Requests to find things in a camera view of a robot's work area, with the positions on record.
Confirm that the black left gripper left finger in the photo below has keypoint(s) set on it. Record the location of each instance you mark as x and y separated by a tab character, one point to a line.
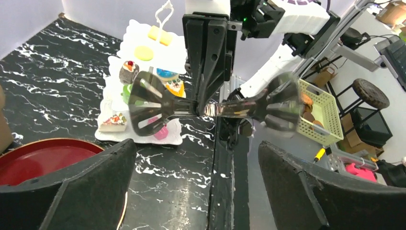
88	195

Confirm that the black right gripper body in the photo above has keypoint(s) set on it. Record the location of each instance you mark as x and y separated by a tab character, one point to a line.
233	25

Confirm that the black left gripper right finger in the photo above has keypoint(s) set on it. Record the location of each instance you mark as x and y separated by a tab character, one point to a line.
305	196

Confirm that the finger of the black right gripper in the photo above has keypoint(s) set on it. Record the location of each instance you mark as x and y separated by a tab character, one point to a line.
195	36
219	45

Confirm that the orange square cake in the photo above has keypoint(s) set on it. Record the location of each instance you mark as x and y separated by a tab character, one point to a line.
159	35

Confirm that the white three-tier cake stand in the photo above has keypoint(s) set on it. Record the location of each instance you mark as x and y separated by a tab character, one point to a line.
145	70

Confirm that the blue frosted donut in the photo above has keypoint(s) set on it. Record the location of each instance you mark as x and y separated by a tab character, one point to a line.
166	75

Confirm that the green round macaron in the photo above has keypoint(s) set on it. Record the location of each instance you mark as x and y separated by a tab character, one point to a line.
143	53

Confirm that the yellow triangular cake slice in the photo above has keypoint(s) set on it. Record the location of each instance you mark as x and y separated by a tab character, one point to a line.
176	87

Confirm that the white triangular cake slice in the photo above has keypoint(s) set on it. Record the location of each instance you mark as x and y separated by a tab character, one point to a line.
115	123

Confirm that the strawberry cupcake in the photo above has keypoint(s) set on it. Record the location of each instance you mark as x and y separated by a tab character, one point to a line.
128	72

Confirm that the black tongs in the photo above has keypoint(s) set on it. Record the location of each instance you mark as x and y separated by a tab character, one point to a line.
278	106

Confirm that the pink rectangular cake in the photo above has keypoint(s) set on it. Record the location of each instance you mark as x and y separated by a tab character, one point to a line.
163	133

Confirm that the green cube cake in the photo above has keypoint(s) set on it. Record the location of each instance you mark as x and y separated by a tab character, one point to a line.
126	91

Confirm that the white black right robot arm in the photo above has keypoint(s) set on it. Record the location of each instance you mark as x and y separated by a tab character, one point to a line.
305	24

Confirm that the round red tray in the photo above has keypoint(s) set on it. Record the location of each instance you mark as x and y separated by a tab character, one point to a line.
43	157

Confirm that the pink plastic object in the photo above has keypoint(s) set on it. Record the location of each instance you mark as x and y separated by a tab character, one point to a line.
360	172

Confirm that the brown cardboard box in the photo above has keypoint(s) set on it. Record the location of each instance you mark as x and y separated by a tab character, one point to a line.
352	142

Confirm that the pale yellow plastic basket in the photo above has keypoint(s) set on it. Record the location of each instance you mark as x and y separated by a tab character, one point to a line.
325	111

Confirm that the tan plastic toolbox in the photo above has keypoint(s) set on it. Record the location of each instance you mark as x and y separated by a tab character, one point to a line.
6	137

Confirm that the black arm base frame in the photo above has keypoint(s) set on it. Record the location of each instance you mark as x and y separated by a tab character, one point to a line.
228	201

